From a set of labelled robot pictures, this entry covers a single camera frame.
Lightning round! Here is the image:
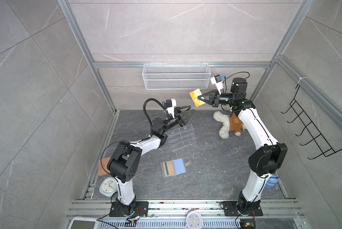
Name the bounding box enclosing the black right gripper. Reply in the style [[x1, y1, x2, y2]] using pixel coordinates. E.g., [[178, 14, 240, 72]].
[[199, 91, 235, 110]]

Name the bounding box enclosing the orange credit card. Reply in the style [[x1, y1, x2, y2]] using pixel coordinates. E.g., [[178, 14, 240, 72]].
[[190, 89, 205, 107]]

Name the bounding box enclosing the clear acrylic organizer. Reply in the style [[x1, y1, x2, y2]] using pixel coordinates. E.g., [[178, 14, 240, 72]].
[[166, 124, 197, 151]]

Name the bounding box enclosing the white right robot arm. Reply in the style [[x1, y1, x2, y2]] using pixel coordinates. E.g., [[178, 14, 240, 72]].
[[198, 75, 287, 206]]

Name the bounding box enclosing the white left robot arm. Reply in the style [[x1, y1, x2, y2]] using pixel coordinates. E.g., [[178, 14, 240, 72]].
[[107, 106, 195, 209]]

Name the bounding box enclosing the white teddy bear brown sweater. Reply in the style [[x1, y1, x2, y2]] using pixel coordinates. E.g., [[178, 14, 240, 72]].
[[213, 111, 245, 139]]

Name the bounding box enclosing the brown leather pouch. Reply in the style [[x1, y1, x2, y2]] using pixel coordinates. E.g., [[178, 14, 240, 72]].
[[98, 157, 111, 177]]

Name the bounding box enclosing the white alarm clock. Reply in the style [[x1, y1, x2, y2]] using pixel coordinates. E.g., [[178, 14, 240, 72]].
[[99, 177, 117, 197]]

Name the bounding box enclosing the round white clock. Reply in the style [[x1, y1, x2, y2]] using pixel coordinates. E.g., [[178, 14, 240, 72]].
[[186, 210, 203, 229]]

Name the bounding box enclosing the white tablet device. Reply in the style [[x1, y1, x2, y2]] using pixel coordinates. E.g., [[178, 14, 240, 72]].
[[68, 217, 99, 229]]

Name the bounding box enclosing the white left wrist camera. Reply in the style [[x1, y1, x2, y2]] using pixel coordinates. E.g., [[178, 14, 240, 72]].
[[165, 99, 177, 118]]

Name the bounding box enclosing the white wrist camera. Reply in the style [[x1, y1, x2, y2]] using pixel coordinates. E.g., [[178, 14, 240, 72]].
[[165, 99, 177, 118], [210, 74, 225, 94]]

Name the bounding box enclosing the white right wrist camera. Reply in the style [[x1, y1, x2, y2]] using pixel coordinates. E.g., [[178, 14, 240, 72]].
[[210, 74, 225, 94]]

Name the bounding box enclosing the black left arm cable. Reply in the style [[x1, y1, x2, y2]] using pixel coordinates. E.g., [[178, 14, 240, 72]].
[[143, 98, 167, 129]]

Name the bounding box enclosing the white wire mesh basket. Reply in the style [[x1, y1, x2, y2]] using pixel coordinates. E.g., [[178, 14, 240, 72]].
[[142, 64, 211, 90]]

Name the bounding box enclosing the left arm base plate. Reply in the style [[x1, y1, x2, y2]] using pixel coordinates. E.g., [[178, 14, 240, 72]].
[[109, 201, 149, 218]]

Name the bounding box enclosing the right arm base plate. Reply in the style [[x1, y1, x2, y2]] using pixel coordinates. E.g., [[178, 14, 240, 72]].
[[220, 201, 263, 217]]

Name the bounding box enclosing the black wire hook rack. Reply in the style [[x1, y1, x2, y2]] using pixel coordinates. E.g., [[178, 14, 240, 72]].
[[281, 84, 342, 160]]

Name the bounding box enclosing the aluminium frame post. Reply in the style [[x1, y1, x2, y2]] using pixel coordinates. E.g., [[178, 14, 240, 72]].
[[58, 0, 116, 114]]

